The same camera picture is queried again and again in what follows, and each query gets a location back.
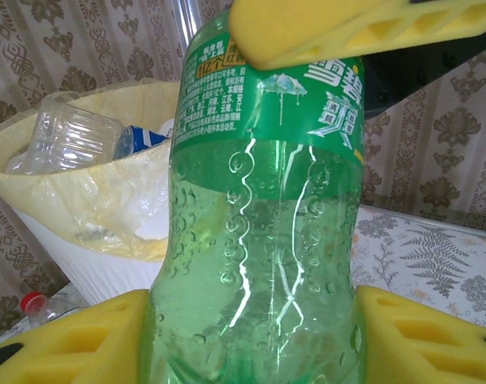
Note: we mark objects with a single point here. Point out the green plastic bottle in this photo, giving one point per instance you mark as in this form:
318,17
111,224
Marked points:
258,240

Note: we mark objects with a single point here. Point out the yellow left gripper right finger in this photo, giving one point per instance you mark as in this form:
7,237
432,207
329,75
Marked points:
426,348

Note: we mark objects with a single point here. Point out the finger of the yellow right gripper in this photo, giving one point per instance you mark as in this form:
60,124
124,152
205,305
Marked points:
306,28

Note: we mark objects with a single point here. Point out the yellow plastic bin liner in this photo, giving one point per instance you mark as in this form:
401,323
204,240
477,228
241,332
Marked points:
106,192

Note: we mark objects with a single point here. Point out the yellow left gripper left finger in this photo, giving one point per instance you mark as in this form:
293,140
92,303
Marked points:
58,348

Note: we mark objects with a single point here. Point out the white plastic bin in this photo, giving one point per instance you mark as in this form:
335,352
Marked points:
106,280

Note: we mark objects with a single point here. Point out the slim blue label bottle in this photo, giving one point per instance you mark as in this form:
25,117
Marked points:
66,132

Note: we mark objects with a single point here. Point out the aluminium frame post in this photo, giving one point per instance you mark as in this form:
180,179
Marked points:
186,20

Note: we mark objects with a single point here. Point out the red cap clear bottle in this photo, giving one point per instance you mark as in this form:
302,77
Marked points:
34,304

